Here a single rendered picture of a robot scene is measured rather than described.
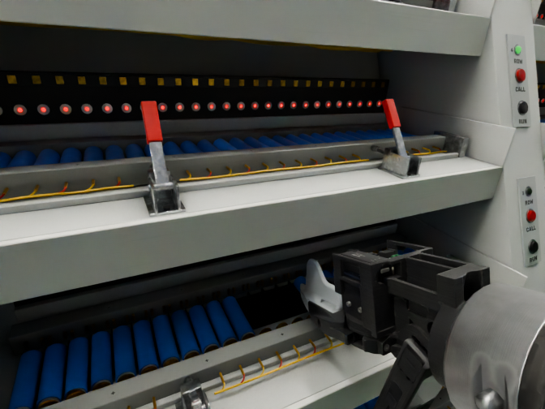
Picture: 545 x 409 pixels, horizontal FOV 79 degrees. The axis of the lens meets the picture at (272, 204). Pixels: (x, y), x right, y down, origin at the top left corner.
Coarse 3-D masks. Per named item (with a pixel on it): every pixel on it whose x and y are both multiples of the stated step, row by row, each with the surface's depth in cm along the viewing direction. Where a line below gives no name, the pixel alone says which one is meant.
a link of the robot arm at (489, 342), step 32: (512, 288) 20; (480, 320) 19; (512, 320) 18; (544, 320) 17; (448, 352) 20; (480, 352) 18; (512, 352) 17; (448, 384) 20; (480, 384) 18; (512, 384) 16
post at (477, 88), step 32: (512, 0) 44; (512, 32) 44; (384, 64) 58; (416, 64) 53; (448, 64) 48; (480, 64) 44; (416, 96) 53; (448, 96) 48; (480, 96) 44; (512, 160) 44; (512, 192) 44; (544, 192) 47; (448, 224) 51; (480, 224) 47; (512, 224) 44; (544, 224) 47; (512, 256) 44; (544, 256) 47; (544, 288) 47
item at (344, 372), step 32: (416, 224) 57; (256, 256) 46; (288, 256) 48; (448, 256) 50; (480, 256) 47; (128, 288) 39; (288, 320) 40; (0, 352) 34; (352, 352) 36; (0, 384) 31; (256, 384) 32; (288, 384) 32; (320, 384) 32; (352, 384) 33
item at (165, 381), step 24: (264, 336) 35; (288, 336) 35; (312, 336) 36; (192, 360) 31; (216, 360) 32; (240, 360) 32; (120, 384) 29; (144, 384) 29; (168, 384) 29; (240, 384) 31; (48, 408) 27; (72, 408) 27; (96, 408) 27; (120, 408) 28
